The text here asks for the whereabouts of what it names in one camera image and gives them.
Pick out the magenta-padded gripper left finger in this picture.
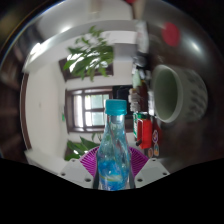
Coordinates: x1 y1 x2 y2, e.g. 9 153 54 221
58 146 100 190

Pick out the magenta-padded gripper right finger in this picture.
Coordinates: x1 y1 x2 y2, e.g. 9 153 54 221
127 146 170 190

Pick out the clear blue-capped drink bottle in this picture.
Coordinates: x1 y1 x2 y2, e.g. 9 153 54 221
96 98 132 192

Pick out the red box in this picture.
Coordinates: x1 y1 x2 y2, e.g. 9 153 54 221
135 113 154 150

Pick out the green packet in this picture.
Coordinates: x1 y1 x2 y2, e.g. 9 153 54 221
132 112 139 138

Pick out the dark wooden double door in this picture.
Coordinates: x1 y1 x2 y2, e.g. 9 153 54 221
64 86 116 134

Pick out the grey-green patterned cup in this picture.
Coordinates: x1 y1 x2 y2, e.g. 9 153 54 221
151 64 209 124

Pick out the white printed magazine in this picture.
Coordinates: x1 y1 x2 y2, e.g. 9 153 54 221
134 21 150 54

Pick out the flat round red coaster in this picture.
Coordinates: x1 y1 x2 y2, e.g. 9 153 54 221
162 21 181 48

